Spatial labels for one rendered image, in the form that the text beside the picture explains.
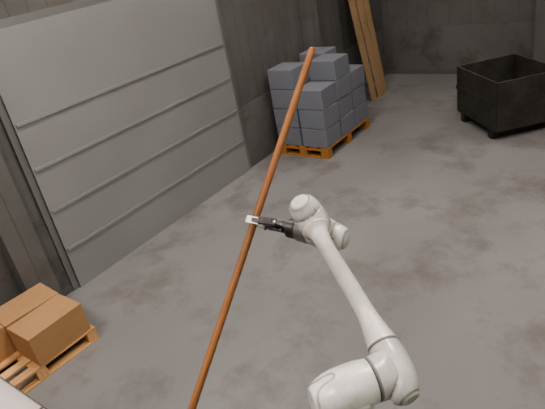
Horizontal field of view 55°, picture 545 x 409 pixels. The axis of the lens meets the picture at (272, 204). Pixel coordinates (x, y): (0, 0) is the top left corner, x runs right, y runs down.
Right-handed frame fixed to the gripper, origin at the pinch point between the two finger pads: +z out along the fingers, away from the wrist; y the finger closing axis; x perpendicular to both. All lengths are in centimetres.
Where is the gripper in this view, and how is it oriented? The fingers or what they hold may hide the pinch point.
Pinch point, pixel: (255, 221)
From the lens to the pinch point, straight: 210.4
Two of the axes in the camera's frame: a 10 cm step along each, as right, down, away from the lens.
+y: 5.0, 3.5, 7.9
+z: -8.1, -1.3, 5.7
